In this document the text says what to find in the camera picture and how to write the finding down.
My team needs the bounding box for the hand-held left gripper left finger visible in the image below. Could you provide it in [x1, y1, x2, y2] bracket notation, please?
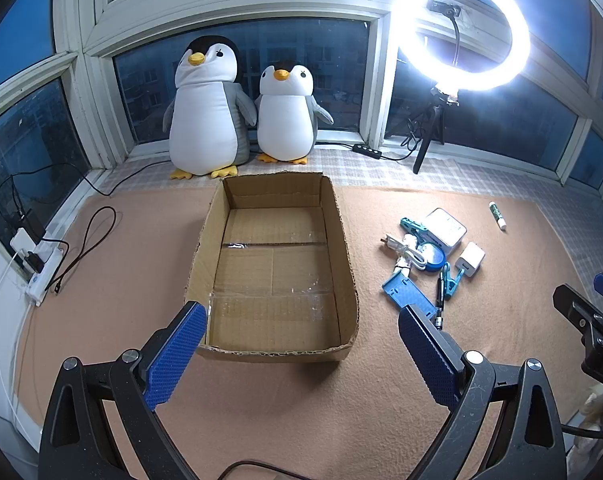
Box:
[39, 301, 217, 480]

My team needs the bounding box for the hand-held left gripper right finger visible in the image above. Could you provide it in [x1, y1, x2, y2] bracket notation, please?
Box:
[399, 304, 567, 480]

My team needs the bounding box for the black pen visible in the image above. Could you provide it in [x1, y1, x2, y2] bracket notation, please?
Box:
[434, 275, 445, 331]

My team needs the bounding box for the blue plastic clip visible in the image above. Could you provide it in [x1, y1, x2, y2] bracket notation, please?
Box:
[439, 261, 466, 301]

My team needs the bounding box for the white cube charger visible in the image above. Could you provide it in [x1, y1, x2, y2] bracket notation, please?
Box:
[453, 242, 486, 278]

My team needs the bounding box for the white patterned pen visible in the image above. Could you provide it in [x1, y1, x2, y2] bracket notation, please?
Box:
[488, 201, 507, 232]

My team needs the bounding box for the white rectangular tin box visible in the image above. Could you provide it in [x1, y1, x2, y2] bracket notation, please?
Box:
[424, 207, 468, 261]

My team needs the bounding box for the cardboard box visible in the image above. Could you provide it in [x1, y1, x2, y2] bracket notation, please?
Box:
[184, 171, 359, 363]

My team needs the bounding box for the pale fuzzy cloth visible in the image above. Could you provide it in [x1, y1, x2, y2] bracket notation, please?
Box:
[574, 389, 603, 480]

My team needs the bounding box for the peach felt mat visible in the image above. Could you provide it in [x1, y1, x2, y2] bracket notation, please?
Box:
[12, 180, 603, 480]

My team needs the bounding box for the blue plastic case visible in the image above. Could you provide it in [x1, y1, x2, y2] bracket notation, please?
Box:
[381, 267, 438, 317]

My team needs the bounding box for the white power strip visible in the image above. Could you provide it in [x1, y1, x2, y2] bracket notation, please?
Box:
[9, 227, 65, 307]

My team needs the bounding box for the white plug adapter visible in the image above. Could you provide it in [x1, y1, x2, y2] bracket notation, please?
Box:
[10, 228, 33, 257]

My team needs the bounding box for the black charger brick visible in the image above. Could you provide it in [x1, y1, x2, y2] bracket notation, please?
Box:
[19, 210, 47, 239]

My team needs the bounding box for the black tripod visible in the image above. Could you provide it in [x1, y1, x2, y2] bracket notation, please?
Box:
[412, 82, 459, 175]

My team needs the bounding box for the large penguin plush toy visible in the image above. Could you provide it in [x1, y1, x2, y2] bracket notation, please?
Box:
[164, 35, 258, 181]

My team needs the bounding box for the small penguin plush toy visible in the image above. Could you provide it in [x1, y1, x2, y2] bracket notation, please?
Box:
[254, 61, 335, 166]

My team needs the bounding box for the black phone holder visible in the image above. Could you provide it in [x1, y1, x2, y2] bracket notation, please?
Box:
[429, 0, 465, 68]

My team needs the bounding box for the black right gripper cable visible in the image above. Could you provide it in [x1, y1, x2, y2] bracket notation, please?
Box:
[561, 422, 603, 440]

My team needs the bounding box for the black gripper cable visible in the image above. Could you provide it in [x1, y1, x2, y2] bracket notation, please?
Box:
[220, 459, 305, 480]
[561, 422, 603, 440]

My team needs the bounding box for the white usb cable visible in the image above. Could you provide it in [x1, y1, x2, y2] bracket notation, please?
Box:
[381, 234, 429, 272]

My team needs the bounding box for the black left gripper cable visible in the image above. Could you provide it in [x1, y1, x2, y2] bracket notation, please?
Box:
[220, 459, 305, 480]

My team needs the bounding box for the black looped cable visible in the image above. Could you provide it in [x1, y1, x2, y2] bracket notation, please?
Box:
[46, 206, 118, 294]

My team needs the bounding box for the long black cable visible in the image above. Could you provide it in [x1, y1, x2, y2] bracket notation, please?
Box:
[0, 169, 125, 221]

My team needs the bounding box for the black ring light cable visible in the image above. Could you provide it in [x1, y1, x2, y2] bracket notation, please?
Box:
[380, 116, 431, 162]

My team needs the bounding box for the white ring light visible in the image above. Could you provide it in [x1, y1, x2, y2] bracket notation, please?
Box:
[392, 0, 531, 92]

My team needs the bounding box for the white window frame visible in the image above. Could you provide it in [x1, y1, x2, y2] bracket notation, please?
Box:
[0, 0, 603, 201]

